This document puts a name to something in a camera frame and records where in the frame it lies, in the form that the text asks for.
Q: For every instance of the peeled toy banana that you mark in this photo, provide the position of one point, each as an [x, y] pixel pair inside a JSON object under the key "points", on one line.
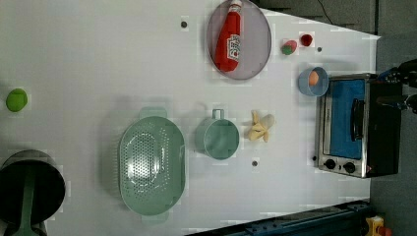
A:
{"points": [[260, 127]]}

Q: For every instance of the silver black toaster oven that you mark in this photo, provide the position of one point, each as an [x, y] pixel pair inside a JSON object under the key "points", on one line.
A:
{"points": [[359, 137]]}

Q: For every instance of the green measuring cup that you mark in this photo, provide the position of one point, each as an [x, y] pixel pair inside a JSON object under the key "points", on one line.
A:
{"points": [[217, 137]]}

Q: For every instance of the green colander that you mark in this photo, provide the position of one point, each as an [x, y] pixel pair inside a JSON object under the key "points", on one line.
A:
{"points": [[151, 167]]}

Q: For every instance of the red ketchup bottle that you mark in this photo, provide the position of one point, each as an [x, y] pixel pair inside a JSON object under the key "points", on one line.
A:
{"points": [[227, 51]]}

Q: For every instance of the grey round plate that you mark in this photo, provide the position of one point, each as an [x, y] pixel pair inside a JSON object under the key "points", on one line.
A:
{"points": [[255, 39]]}

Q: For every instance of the blue bowl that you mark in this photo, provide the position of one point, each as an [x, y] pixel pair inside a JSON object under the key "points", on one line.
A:
{"points": [[320, 88]]}

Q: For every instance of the red green toy fruit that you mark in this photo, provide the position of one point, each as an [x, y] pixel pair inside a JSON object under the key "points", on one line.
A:
{"points": [[289, 47]]}

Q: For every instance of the orange egg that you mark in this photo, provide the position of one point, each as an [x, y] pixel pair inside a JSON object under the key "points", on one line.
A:
{"points": [[313, 78]]}

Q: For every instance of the black pot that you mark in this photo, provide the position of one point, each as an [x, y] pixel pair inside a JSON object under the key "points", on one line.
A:
{"points": [[32, 190]]}

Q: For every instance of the green lime toy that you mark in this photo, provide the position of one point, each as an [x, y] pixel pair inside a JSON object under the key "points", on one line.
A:
{"points": [[17, 100]]}

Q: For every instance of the yellow red button box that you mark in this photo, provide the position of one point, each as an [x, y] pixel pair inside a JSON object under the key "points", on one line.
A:
{"points": [[377, 227]]}

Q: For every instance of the blue metal frame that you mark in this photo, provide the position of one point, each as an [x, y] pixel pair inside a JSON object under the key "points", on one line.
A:
{"points": [[341, 220]]}

